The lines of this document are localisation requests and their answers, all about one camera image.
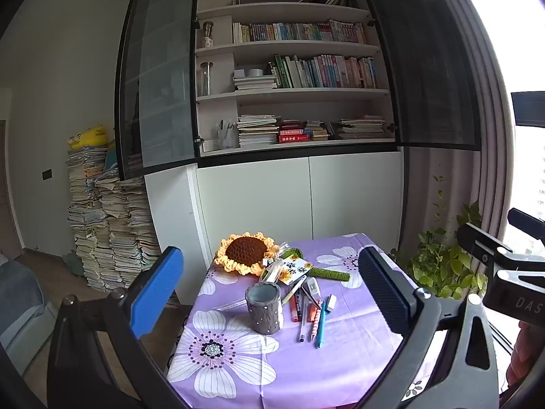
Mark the person's right hand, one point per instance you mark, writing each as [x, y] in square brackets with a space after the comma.
[530, 349]

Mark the blue pen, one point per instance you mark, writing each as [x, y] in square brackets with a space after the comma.
[320, 326]

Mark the black wall switch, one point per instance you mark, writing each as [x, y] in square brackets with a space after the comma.
[47, 174]

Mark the row of leaning books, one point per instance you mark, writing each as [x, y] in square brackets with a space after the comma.
[336, 1]

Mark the grey studded pen holder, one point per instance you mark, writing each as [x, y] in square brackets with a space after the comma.
[264, 315]

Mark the black pen white print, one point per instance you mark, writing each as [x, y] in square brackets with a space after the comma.
[306, 296]

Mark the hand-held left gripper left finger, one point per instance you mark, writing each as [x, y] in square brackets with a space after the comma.
[157, 289]

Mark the small white cube charm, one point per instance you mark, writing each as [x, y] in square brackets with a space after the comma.
[268, 262]

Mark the green pen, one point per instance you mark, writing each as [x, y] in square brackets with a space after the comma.
[293, 290]

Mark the pink curtain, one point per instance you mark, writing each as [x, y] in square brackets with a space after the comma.
[489, 136]

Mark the stack of flat books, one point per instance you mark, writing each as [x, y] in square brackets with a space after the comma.
[360, 128]

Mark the pink checked pen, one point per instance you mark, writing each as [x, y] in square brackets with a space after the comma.
[315, 326]

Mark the dark glass cabinet door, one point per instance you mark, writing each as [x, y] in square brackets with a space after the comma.
[162, 93]
[425, 72]

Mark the crochet sunflower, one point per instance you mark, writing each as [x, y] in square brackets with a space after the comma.
[247, 251]

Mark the white bookshelf cabinet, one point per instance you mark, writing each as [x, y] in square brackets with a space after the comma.
[255, 204]

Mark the yellow plush toy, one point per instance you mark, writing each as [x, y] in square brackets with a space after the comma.
[91, 136]

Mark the tall pile of books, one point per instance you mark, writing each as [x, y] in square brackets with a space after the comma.
[110, 230]

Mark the black rectangular panel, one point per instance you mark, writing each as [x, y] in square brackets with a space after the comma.
[530, 108]

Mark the stack of white books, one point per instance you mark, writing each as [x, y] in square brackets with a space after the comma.
[255, 83]

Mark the red pen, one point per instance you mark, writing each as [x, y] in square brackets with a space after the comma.
[293, 306]

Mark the thick red book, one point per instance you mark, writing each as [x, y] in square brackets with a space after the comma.
[294, 138]

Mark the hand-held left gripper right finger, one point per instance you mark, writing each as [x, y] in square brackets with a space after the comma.
[383, 298]

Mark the row of upright books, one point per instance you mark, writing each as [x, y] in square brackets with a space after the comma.
[298, 32]
[328, 71]

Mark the tall glass jar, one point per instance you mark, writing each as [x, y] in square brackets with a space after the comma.
[206, 79]

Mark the thin red book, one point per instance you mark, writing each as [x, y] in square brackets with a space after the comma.
[293, 131]

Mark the purple floral tablecloth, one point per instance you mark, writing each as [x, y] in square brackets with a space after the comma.
[340, 370]

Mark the clear pen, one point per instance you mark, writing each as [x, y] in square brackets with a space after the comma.
[303, 321]

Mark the small stack of books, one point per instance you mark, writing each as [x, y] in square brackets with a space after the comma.
[317, 131]

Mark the white sunflower tag card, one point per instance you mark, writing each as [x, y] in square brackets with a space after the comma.
[293, 269]

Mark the orange marker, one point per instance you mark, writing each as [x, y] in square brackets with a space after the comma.
[314, 312]

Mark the green potted plant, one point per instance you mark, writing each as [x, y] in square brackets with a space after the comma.
[443, 260]

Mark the grey bed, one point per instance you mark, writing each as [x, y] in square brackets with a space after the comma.
[21, 306]

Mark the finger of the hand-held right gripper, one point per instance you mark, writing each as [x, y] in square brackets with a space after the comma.
[481, 243]
[528, 221]

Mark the glass bottle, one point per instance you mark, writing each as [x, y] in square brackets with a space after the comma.
[207, 34]

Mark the white eraser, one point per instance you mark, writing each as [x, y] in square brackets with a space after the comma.
[331, 302]

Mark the green crochet stem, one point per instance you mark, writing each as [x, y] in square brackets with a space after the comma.
[332, 273]

